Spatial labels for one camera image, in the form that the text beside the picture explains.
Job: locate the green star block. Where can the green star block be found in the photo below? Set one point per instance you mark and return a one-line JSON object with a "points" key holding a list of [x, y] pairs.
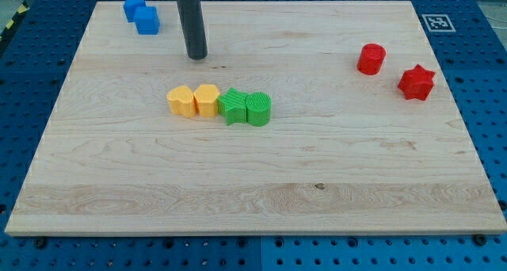
{"points": [[232, 105]]}

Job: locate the red star block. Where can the red star block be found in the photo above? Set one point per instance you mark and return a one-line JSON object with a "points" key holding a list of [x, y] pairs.
{"points": [[417, 83]]}

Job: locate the green cylinder block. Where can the green cylinder block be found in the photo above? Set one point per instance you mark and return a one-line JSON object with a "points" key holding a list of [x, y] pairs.
{"points": [[258, 108]]}

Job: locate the light wooden board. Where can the light wooden board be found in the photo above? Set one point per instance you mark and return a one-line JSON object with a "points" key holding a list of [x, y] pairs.
{"points": [[344, 153]]}

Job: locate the yellow hexagon block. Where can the yellow hexagon block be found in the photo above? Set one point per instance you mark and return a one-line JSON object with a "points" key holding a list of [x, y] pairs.
{"points": [[206, 97]]}

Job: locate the yellow heart block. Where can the yellow heart block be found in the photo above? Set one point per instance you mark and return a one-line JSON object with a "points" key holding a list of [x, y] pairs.
{"points": [[181, 101]]}

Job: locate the red cylinder block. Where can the red cylinder block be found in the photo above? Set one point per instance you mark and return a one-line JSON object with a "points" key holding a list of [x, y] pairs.
{"points": [[371, 59]]}

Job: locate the blue cube block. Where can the blue cube block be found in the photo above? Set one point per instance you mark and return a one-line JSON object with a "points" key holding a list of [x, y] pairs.
{"points": [[146, 20]]}

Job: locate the blue pentagon block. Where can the blue pentagon block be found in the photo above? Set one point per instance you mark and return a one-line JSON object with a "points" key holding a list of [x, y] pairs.
{"points": [[130, 7]]}

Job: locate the white fiducial marker tag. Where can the white fiducial marker tag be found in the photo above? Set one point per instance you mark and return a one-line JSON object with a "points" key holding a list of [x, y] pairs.
{"points": [[438, 22]]}

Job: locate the black bolt front left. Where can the black bolt front left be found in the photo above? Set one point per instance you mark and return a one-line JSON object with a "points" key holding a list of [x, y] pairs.
{"points": [[40, 243]]}

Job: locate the black bolt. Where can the black bolt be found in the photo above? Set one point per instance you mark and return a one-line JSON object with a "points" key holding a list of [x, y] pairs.
{"points": [[480, 239], [40, 243]]}

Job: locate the black bolt front right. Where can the black bolt front right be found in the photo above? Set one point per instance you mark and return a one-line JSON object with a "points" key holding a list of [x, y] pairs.
{"points": [[480, 239]]}

